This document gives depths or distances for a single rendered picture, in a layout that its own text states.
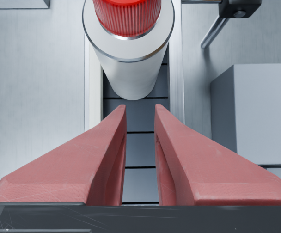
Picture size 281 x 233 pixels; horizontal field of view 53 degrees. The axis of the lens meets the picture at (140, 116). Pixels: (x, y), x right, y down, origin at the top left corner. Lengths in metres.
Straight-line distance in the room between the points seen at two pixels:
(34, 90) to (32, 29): 0.08
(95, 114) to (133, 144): 0.06
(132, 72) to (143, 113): 0.13
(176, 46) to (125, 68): 0.08
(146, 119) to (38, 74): 0.16
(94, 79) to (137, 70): 0.11
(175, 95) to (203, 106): 0.14
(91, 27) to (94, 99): 0.13
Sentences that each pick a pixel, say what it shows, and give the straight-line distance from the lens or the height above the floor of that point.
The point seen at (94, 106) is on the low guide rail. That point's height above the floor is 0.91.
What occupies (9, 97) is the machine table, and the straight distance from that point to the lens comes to 0.40.
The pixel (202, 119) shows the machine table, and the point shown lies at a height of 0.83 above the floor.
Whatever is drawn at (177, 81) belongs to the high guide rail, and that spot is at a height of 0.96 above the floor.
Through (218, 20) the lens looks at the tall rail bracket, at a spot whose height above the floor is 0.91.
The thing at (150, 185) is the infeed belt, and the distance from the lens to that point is 0.31.
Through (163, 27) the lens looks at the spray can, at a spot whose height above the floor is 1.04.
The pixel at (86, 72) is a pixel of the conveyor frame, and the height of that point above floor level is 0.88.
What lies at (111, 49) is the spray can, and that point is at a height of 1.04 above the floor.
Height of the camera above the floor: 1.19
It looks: 85 degrees down
